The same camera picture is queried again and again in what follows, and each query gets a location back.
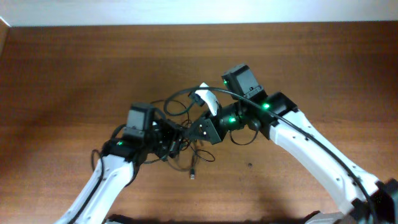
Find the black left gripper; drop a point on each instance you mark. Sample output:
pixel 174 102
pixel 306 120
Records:
pixel 168 134

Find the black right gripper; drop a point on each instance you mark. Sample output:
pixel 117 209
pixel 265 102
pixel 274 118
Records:
pixel 210 132

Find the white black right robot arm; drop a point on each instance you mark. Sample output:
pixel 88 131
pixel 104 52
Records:
pixel 359 195

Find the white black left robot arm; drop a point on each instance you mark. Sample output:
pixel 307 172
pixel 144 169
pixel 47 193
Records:
pixel 146 131

